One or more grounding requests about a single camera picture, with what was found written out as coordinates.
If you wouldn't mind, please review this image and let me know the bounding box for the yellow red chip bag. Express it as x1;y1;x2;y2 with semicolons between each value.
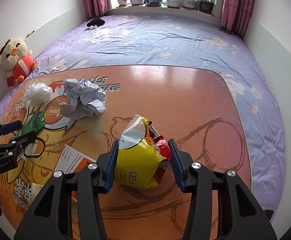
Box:
114;114;171;190

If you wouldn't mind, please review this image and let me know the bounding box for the grey paper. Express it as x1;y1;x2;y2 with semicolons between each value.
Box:
60;79;106;120

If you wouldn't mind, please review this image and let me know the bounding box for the white orange medicine box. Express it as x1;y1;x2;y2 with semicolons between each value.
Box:
53;143;97;204

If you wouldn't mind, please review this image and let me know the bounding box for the black plush toy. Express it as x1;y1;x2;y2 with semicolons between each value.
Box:
87;17;105;29

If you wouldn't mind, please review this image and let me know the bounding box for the green plastic wrapper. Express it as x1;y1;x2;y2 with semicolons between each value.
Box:
15;111;46;138

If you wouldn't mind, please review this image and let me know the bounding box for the small blue white pot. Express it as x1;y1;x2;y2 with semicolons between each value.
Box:
183;0;196;10

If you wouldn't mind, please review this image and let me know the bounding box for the orange cartoon folding table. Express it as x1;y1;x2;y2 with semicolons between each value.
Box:
0;66;252;239

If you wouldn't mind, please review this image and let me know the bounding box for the black plant pot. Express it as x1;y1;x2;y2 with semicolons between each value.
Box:
199;0;214;15

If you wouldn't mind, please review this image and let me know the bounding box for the chick plush toy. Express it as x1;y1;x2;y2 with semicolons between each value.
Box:
0;38;37;87

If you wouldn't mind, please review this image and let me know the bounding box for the purple floral bed sheet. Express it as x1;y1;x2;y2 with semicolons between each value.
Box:
0;13;286;214

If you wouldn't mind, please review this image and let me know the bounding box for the white plastic bag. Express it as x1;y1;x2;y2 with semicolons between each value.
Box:
22;82;53;107

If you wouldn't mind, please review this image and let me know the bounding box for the right pink curtain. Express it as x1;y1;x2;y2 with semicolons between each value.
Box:
220;0;254;39

